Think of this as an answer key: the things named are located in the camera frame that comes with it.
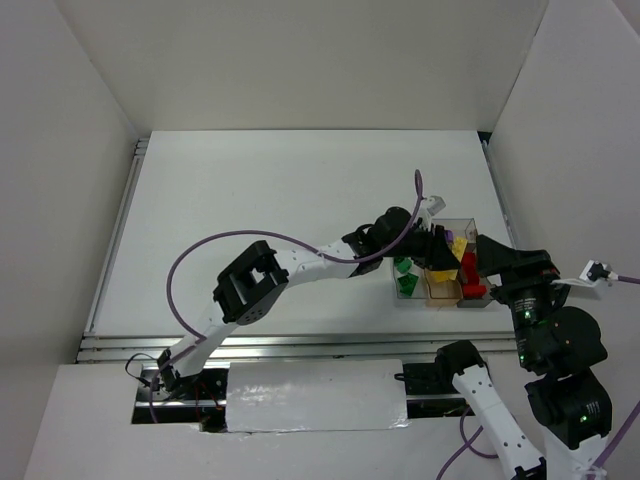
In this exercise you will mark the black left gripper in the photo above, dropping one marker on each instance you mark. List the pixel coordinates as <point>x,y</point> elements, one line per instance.
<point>433,248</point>

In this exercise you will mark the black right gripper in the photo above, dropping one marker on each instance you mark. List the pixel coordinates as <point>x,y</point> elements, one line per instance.
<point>523,266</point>

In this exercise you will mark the long yellow lego brick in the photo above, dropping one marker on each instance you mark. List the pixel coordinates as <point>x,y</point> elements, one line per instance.
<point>448,260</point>

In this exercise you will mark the red rounded lego brick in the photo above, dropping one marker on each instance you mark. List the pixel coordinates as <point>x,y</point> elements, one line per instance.
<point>468,270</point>

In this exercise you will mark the small curved green brick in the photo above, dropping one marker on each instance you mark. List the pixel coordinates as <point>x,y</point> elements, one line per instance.
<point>402,264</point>

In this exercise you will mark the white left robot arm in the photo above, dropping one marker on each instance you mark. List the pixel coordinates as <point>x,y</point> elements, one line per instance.
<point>250,285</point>

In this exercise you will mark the left arm base joint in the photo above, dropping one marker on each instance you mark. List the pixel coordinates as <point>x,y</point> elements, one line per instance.
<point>212,382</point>

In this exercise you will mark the right arm base joint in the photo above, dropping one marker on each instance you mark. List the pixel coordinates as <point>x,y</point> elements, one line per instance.
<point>424,379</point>

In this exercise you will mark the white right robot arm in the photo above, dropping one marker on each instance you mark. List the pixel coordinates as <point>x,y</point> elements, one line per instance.
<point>556,342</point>

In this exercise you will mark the clear plastic bin rear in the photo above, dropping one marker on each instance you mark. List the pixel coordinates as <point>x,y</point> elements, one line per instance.
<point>467,228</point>

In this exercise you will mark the clear plastic bin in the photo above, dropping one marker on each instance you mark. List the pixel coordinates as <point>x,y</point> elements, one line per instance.
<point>418,299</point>
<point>467,228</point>
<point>441,291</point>

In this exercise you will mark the clear plastic bin middle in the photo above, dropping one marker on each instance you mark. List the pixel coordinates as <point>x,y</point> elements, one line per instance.
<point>441,291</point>

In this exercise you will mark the clear plastic bin front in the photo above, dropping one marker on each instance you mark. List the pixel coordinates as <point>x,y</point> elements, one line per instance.
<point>418,299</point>

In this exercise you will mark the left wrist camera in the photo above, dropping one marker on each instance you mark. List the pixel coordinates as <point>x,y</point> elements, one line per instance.
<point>430,207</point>

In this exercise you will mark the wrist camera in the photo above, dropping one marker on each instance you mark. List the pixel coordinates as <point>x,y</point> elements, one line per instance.
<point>596,272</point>
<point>430,207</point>

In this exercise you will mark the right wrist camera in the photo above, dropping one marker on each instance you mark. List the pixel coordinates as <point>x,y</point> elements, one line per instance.
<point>596,272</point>

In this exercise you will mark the aluminium table edge rail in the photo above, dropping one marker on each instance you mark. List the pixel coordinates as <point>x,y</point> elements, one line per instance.
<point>409,347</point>

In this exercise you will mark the left side rail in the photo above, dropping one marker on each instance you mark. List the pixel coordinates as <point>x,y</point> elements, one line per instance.
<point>139,154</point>

